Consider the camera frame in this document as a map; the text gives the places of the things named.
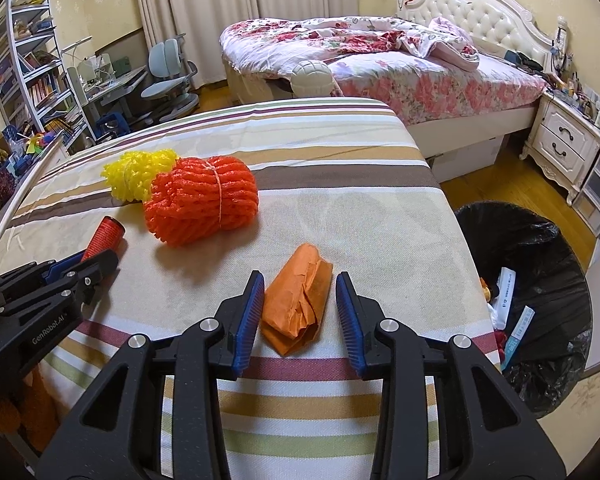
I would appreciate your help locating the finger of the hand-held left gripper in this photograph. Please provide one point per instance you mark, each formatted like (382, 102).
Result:
(92, 270)
(62, 267)

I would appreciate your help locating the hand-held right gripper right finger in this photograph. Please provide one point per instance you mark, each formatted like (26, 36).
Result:
(350, 320)

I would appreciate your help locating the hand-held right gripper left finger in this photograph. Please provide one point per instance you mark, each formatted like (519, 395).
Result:
(247, 320)

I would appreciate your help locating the red cylinder tube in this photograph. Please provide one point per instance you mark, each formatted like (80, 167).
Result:
(105, 235)

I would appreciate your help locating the orange paper bag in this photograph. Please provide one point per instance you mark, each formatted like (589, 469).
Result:
(295, 300)

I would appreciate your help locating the orange foam net bundle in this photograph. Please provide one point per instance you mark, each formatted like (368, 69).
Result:
(195, 200)

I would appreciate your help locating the white carton box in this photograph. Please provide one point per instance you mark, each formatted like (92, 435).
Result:
(504, 300)

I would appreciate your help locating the light blue carton box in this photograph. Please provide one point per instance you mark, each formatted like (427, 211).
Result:
(517, 340)

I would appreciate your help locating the black lined trash bin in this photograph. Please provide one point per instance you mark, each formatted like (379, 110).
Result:
(545, 270)

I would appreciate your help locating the yellow foam net bundle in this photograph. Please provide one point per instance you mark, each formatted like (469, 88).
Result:
(130, 175)

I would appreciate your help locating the crumpled orange paper ball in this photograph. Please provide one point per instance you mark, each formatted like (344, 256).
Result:
(487, 290)

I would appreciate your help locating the blue plastic stool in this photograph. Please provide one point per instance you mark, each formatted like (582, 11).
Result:
(112, 125)

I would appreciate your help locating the crumpled red plastic ball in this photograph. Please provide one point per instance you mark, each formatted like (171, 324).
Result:
(501, 340)

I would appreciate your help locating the white bookshelf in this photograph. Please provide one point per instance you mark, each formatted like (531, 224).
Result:
(35, 85)

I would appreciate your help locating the white study desk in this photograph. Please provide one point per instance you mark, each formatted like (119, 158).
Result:
(115, 85)

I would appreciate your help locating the white storage box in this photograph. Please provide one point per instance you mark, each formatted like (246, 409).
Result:
(470, 157)

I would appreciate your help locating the grey desk chair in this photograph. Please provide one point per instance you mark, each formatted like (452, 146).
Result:
(167, 55)

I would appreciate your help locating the floral bed sheet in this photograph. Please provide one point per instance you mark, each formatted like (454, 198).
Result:
(455, 90)

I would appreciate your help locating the white nightstand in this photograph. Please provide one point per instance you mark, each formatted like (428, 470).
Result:
(560, 135)

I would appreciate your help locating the floral quilt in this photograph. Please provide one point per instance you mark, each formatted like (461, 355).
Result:
(280, 40)

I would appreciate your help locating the pink quilted garment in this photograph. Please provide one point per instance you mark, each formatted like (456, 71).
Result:
(450, 45)

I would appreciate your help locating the black bag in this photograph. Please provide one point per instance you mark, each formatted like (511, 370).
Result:
(525, 62)

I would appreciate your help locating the assorted small household items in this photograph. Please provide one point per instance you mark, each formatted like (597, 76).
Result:
(580, 95)

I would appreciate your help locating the white bed with tufted headboard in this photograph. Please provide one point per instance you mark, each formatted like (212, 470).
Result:
(480, 10)

